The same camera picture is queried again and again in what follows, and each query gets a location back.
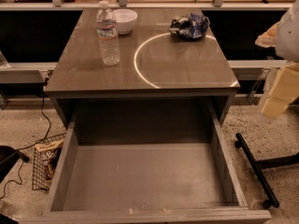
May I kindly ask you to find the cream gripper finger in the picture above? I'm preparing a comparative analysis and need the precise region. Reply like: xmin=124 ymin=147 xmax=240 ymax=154
xmin=255 ymin=23 xmax=278 ymax=48
xmin=261 ymin=64 xmax=299 ymax=119

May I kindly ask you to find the blue chip bag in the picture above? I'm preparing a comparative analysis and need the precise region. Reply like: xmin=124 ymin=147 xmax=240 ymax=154
xmin=169 ymin=13 xmax=210 ymax=40

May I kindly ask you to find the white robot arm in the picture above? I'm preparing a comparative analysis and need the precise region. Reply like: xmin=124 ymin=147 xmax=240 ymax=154
xmin=255 ymin=8 xmax=299 ymax=119

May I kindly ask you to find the brown snack bag in basket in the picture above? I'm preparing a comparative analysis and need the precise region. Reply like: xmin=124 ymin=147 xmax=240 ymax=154
xmin=35 ymin=139 xmax=64 ymax=187

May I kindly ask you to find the black chair base leg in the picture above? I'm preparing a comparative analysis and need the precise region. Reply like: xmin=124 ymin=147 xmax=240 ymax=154
xmin=235 ymin=133 xmax=299 ymax=209

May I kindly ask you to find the grey cabinet with glossy top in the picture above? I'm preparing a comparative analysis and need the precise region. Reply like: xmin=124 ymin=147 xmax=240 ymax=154
xmin=46 ymin=7 xmax=239 ymax=121

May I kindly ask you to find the white ceramic bowl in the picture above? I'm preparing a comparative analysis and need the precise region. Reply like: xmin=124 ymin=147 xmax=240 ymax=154
xmin=114 ymin=8 xmax=137 ymax=35

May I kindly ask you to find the open grey drawer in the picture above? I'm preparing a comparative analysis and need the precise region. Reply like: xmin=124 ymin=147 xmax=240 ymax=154
xmin=22 ymin=97 xmax=271 ymax=224

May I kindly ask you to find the clear plastic water bottle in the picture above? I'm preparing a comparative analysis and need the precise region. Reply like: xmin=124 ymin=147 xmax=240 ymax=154
xmin=95 ymin=0 xmax=121 ymax=66

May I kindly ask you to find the black object at left edge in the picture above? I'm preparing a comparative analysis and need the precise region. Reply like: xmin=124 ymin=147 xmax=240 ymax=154
xmin=0 ymin=146 xmax=29 ymax=182

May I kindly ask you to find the black power cable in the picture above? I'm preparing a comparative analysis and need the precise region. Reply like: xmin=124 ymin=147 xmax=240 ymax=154
xmin=0 ymin=77 xmax=52 ymax=200

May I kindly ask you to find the black wire basket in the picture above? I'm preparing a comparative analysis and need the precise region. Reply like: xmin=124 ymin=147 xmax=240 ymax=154
xmin=32 ymin=133 xmax=66 ymax=193

